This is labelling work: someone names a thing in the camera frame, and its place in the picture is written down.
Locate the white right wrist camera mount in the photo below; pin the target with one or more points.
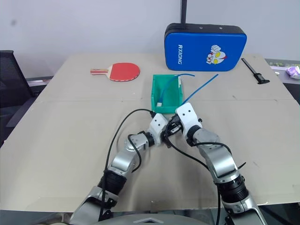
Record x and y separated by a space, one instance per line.
187 116

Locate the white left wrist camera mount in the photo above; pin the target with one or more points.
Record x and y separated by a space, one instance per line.
157 125

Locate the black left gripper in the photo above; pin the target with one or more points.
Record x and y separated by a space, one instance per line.
166 135

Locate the black caliper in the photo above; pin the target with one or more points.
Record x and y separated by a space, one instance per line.
254 70

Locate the grey side desk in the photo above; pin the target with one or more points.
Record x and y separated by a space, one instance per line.
289 70

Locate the blue RXIONG kick pad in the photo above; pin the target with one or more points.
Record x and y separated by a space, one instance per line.
199 47

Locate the green plastic bin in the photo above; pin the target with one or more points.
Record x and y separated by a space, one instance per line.
173 93

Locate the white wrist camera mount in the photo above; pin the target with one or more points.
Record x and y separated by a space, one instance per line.
157 125
187 116

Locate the black mesh office chair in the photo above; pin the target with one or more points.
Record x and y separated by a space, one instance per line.
11 79

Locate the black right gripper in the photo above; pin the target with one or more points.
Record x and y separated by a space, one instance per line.
176 122

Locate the black pole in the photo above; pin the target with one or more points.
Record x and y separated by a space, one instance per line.
183 11

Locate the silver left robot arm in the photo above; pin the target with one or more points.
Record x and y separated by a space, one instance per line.
127 159

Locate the red table tennis paddle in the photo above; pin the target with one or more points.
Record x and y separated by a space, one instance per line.
124 71

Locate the purple crumpled bag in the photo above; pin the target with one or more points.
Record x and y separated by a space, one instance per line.
293 71

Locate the grey rounded robot body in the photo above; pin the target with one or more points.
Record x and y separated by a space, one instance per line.
147 219

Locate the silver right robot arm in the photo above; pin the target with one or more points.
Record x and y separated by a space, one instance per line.
219 159

